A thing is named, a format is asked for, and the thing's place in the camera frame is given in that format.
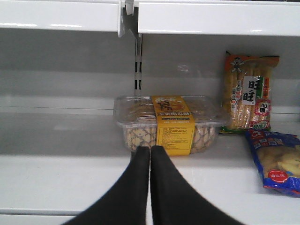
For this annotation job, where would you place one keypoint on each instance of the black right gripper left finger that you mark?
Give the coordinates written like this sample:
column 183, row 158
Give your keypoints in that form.
column 125, row 203

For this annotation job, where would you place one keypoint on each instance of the white metal shelf unit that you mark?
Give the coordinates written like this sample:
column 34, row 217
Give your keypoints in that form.
column 76, row 81

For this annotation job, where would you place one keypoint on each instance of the orange rice cracker bag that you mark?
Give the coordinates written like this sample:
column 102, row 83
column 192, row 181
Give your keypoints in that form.
column 246, row 92

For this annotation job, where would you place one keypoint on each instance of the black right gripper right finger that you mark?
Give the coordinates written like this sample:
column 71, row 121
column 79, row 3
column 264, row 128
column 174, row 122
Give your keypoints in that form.
column 174, row 201

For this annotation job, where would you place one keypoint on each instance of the clear cookie box yellow label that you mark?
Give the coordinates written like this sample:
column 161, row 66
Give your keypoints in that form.
column 181, row 124

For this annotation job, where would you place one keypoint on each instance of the blue chip bag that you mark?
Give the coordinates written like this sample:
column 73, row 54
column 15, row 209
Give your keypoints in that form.
column 277, row 158

